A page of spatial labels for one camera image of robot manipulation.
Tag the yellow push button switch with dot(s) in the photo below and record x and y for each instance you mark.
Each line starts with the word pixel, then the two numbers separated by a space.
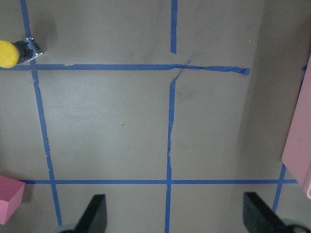
pixel 12 54

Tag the pink foam cube centre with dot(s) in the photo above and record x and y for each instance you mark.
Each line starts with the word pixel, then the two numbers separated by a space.
pixel 11 192

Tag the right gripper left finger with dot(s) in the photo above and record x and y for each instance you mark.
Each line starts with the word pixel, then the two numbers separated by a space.
pixel 94 218

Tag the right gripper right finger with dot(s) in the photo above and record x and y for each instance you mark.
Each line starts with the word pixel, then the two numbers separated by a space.
pixel 258 217

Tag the pink plastic bin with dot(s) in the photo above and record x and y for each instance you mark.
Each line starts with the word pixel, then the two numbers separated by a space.
pixel 297 151

